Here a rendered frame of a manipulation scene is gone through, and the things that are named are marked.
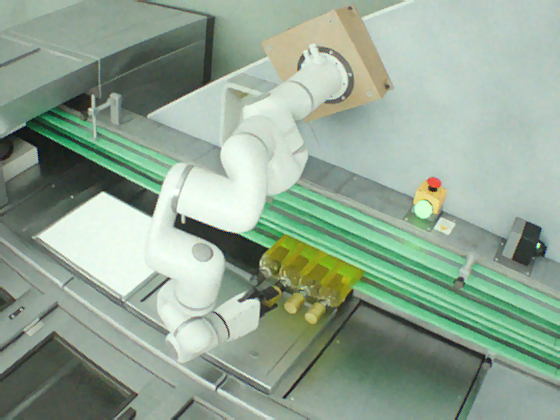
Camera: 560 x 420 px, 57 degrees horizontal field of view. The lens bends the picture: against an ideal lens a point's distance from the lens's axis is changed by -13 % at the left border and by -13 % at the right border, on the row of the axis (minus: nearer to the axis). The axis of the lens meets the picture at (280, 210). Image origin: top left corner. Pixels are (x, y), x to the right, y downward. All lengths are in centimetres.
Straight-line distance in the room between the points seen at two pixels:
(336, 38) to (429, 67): 24
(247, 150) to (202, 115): 88
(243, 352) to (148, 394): 27
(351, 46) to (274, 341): 76
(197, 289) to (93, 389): 55
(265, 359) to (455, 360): 53
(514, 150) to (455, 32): 32
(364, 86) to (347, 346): 68
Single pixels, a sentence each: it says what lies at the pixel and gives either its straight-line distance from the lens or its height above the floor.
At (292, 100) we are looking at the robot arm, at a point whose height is 107.
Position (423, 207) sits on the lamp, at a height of 85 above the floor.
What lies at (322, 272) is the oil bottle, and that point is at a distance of 148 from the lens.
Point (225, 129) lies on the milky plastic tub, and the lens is 171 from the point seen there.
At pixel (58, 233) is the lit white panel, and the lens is 184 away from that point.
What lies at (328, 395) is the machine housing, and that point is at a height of 123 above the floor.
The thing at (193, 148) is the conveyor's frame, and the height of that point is 82.
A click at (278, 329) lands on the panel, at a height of 114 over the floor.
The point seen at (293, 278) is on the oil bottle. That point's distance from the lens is 146.
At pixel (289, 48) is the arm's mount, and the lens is 147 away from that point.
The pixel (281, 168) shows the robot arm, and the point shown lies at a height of 123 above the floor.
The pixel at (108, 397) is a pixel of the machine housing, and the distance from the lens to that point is 144.
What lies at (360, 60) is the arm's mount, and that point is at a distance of 139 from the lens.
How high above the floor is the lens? 206
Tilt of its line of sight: 46 degrees down
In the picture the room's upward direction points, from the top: 131 degrees counter-clockwise
